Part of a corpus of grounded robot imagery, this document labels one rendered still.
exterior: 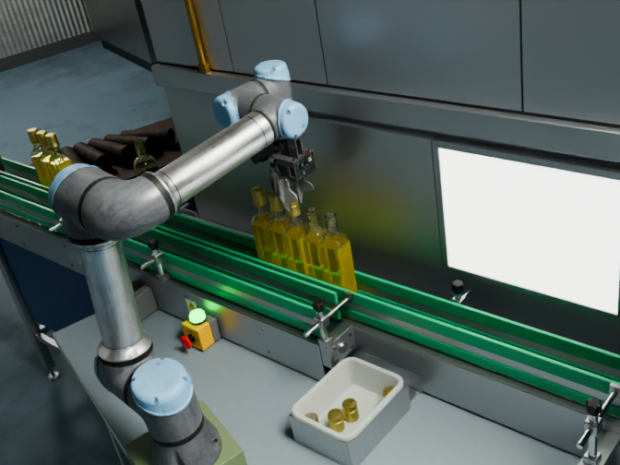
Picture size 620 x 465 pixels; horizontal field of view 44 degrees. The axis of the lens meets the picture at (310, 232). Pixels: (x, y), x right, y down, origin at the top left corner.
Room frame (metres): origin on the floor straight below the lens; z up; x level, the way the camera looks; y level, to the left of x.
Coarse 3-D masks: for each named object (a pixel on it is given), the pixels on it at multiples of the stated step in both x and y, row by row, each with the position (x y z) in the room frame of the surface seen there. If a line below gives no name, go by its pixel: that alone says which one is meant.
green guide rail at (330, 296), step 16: (0, 176) 2.65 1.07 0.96; (16, 192) 2.61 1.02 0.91; (32, 192) 2.50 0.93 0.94; (48, 208) 2.45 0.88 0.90; (144, 240) 2.07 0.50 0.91; (160, 240) 2.01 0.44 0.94; (176, 240) 1.95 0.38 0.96; (192, 256) 1.91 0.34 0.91; (208, 256) 1.85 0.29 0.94; (224, 256) 1.80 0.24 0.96; (224, 272) 1.81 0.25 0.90; (240, 272) 1.77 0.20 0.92; (256, 272) 1.72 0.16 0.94; (272, 272) 1.67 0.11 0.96; (272, 288) 1.68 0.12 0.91; (288, 288) 1.64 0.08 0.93; (304, 288) 1.60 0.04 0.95; (320, 288) 1.56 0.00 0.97
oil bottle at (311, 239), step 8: (320, 224) 1.65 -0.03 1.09; (304, 232) 1.63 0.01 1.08; (312, 232) 1.62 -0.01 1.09; (320, 232) 1.62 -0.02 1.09; (304, 240) 1.63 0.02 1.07; (312, 240) 1.61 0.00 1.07; (304, 248) 1.63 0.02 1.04; (312, 248) 1.61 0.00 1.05; (312, 256) 1.62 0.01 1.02; (320, 256) 1.60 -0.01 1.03; (312, 264) 1.62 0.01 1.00; (320, 264) 1.60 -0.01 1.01; (312, 272) 1.63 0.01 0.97; (320, 272) 1.60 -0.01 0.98
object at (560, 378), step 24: (192, 240) 1.93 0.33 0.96; (264, 264) 1.72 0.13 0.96; (336, 288) 1.55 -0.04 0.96; (360, 312) 1.51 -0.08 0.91; (384, 312) 1.45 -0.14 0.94; (408, 312) 1.40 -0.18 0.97; (408, 336) 1.41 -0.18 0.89; (432, 336) 1.36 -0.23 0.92; (456, 336) 1.31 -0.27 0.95; (480, 336) 1.27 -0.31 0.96; (480, 360) 1.27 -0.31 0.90; (504, 360) 1.23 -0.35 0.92; (528, 360) 1.19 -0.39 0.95; (552, 360) 1.16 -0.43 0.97; (552, 384) 1.16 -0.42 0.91; (576, 384) 1.12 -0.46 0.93; (600, 384) 1.09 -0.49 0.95
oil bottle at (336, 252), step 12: (324, 240) 1.58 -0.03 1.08; (336, 240) 1.57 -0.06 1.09; (348, 240) 1.59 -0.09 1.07; (324, 252) 1.58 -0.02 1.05; (336, 252) 1.56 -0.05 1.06; (348, 252) 1.58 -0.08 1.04; (324, 264) 1.59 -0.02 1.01; (336, 264) 1.56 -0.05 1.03; (348, 264) 1.58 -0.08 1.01; (336, 276) 1.57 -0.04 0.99; (348, 276) 1.57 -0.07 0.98; (348, 288) 1.57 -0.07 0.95
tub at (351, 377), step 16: (336, 368) 1.40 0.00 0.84; (352, 368) 1.42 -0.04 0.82; (368, 368) 1.39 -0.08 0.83; (320, 384) 1.36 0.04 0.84; (336, 384) 1.39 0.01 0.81; (352, 384) 1.42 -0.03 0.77; (368, 384) 1.39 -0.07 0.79; (384, 384) 1.36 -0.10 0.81; (400, 384) 1.31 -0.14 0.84; (304, 400) 1.32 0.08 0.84; (320, 400) 1.35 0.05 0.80; (336, 400) 1.37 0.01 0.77; (368, 400) 1.35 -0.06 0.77; (384, 400) 1.27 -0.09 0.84; (304, 416) 1.27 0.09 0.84; (320, 416) 1.33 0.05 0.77; (368, 416) 1.23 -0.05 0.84; (336, 432) 1.20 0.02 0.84; (352, 432) 1.19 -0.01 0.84
